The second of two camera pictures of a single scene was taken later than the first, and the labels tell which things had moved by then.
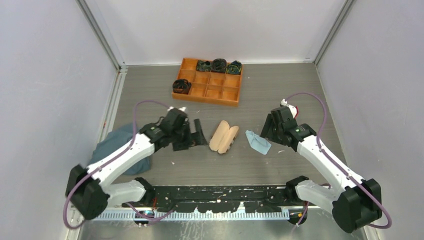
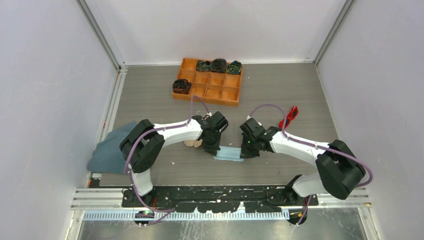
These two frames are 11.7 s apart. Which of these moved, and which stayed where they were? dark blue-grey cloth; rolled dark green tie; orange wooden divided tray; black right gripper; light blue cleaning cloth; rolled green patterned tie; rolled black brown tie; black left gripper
Moved: light blue cleaning cloth; black left gripper; black right gripper
Stayed: rolled green patterned tie; rolled dark green tie; rolled black brown tie; orange wooden divided tray; dark blue-grey cloth
